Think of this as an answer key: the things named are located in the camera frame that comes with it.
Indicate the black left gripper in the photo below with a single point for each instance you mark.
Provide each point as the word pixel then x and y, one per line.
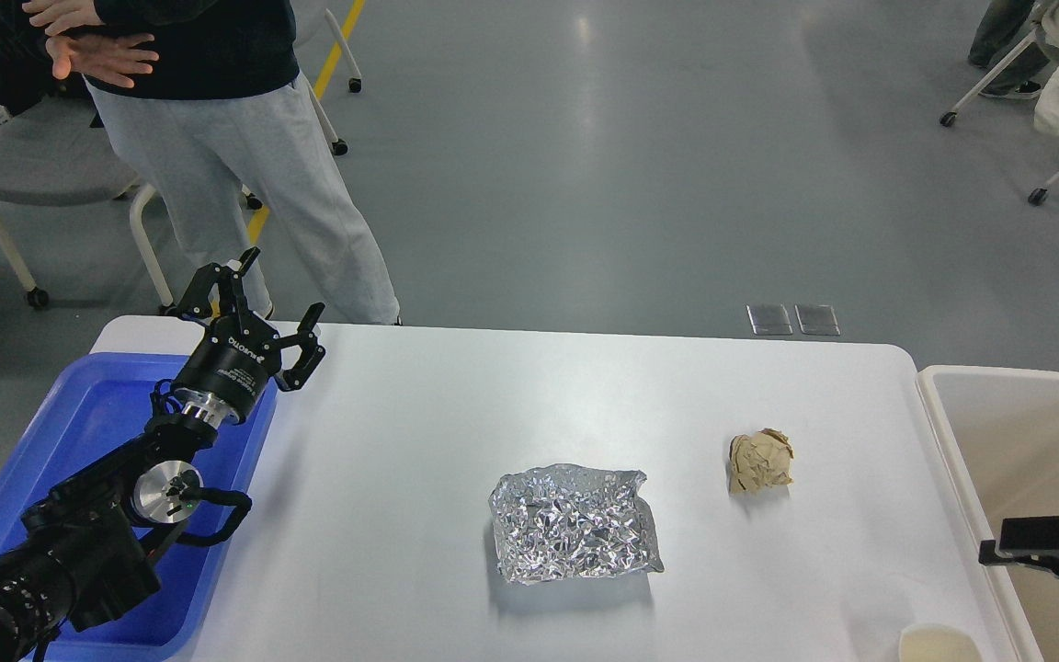
pixel 240 353

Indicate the white paper cup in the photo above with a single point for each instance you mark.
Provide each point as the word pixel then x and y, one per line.
pixel 936 642

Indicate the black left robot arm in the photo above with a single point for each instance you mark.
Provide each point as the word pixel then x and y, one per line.
pixel 94 541

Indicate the white chair with wheels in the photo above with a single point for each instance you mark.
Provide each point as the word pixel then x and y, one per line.
pixel 319 17

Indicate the person in grey trousers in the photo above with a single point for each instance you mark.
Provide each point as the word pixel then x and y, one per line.
pixel 205 98

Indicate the grey office chair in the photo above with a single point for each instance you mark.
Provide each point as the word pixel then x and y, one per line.
pixel 56 154

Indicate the crumpled aluminium foil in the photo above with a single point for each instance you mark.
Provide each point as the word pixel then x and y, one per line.
pixel 565 521

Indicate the metal floor plate left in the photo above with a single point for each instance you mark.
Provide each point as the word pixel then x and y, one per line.
pixel 769 320

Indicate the metal floor plate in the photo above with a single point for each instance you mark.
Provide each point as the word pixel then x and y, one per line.
pixel 818 320
pixel 769 320

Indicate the crumpled brown paper ball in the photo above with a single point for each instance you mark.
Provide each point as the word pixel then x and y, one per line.
pixel 760 460

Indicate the metal floor plate right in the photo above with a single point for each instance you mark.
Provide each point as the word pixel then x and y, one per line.
pixel 818 320

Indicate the beige plastic bin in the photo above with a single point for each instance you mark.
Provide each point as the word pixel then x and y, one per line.
pixel 998 431

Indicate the seated person right background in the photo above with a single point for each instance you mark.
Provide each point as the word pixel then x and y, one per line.
pixel 1003 25

